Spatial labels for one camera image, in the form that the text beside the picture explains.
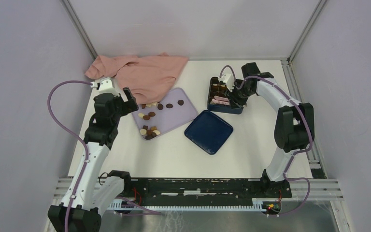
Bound lilac plastic tray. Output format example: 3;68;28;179
132;87;199;140

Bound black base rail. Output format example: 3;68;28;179
119;177;292;207

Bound dark blue chocolate box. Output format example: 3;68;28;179
207;77;243;115

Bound pink cloth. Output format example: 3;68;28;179
85;53;189;104

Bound dark blue box lid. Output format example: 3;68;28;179
184;110;233;155

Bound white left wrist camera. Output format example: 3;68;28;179
90;77;120;96

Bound pink handled metal tongs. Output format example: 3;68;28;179
210;96;230;105

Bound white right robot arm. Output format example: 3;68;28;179
218;62;314;197

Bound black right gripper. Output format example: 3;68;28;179
225;82;255;110

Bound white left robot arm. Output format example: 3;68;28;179
48;87;139;232

